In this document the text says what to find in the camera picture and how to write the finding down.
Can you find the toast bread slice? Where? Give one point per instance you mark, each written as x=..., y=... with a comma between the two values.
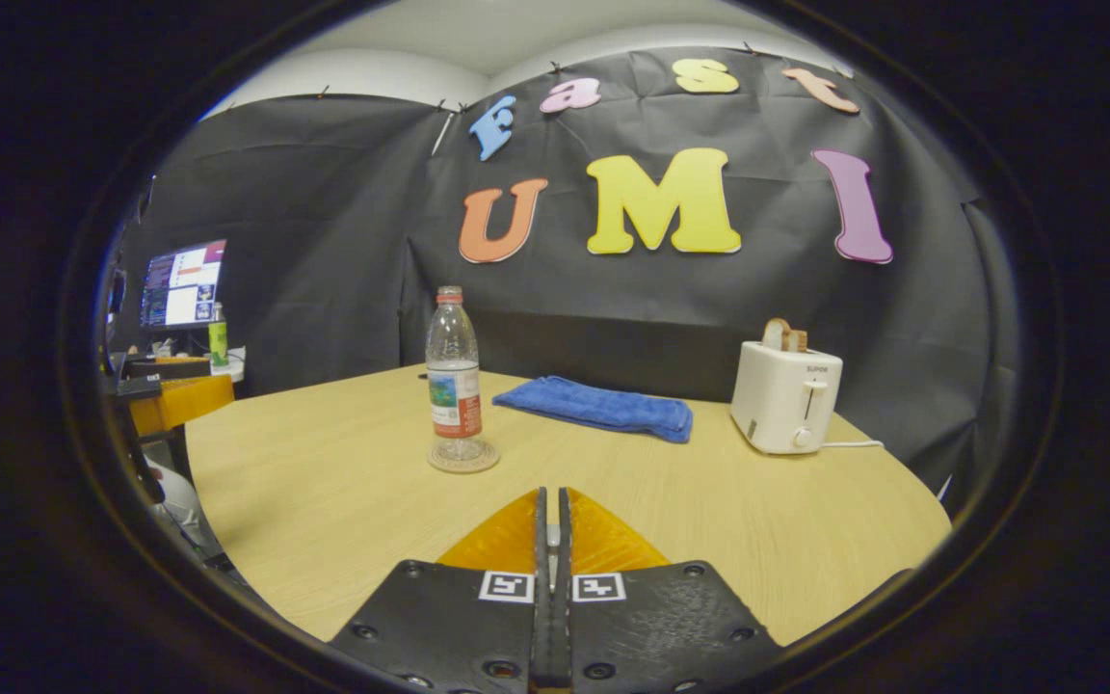
x=784, y=335

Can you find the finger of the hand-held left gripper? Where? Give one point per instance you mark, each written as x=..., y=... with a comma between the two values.
x=170, y=368
x=141, y=387

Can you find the white side table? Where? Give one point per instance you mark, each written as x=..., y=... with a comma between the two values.
x=234, y=366

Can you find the clear plastic water bottle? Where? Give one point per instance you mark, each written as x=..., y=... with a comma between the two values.
x=454, y=386

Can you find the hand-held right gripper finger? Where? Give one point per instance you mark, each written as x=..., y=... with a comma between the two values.
x=565, y=549
x=541, y=549

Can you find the green drink bottle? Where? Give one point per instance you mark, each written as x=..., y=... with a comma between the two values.
x=218, y=342

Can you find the computer monitor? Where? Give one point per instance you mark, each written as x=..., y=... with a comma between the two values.
x=182, y=284

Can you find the white toaster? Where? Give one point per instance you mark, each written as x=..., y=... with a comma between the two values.
x=781, y=400

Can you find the blue towel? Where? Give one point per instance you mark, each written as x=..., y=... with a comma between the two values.
x=603, y=410

